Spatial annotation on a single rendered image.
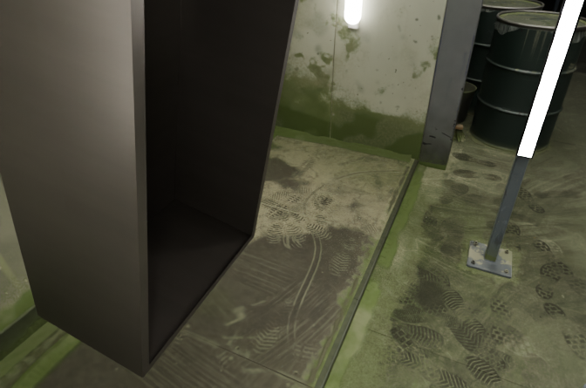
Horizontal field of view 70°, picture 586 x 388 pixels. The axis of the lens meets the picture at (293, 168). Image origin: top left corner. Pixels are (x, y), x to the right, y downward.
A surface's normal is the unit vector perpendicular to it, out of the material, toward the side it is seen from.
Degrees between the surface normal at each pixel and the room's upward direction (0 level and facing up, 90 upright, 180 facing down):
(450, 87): 90
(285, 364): 0
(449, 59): 90
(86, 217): 90
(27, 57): 90
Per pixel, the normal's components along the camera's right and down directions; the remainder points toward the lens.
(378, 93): -0.43, 0.46
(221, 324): 0.00, -0.86
